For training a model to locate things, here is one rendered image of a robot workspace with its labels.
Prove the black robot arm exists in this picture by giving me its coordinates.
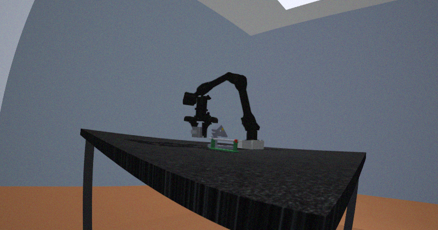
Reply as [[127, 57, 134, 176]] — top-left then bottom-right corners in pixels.
[[183, 72, 260, 141]]

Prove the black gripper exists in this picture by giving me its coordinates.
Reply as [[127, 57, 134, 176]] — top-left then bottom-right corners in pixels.
[[184, 106, 218, 136]]

